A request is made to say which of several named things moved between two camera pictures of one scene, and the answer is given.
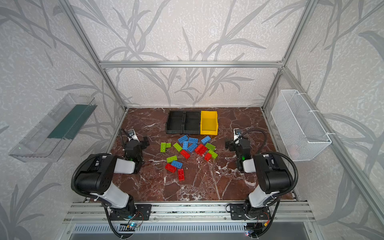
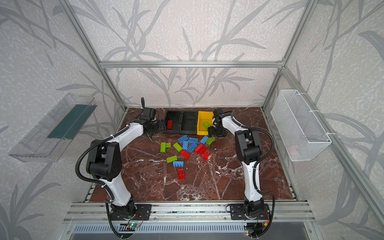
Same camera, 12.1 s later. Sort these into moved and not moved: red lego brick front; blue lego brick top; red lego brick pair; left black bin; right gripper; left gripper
Moved: left gripper; right gripper
Not moved: red lego brick pair; left black bin; blue lego brick top; red lego brick front
